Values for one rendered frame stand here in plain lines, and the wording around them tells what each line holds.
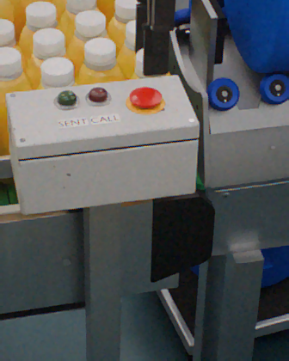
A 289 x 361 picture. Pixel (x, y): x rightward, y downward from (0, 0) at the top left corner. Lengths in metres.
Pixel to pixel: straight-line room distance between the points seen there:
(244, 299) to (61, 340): 0.75
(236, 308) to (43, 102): 0.68
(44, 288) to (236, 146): 0.33
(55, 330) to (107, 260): 1.13
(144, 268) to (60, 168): 0.33
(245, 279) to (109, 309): 0.40
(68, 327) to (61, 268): 1.02
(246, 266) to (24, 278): 0.42
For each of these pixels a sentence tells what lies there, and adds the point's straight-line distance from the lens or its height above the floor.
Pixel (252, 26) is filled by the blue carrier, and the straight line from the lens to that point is 1.44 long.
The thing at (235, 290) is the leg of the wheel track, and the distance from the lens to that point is 1.69.
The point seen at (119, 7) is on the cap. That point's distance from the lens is 1.38.
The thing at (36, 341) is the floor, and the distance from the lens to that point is 2.37.
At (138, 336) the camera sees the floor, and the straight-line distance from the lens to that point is 2.37.
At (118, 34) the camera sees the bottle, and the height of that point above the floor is 1.04.
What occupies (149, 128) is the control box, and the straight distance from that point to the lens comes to 1.12.
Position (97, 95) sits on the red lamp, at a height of 1.11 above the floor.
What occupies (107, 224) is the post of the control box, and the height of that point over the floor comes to 0.94.
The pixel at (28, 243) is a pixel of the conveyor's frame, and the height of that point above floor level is 0.85.
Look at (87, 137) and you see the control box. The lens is 1.10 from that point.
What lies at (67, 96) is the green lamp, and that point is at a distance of 1.14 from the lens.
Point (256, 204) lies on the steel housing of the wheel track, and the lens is 1.54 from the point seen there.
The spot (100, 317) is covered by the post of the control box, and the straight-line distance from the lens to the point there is 1.34.
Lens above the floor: 1.77
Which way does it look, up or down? 39 degrees down
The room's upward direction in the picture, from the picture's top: 1 degrees clockwise
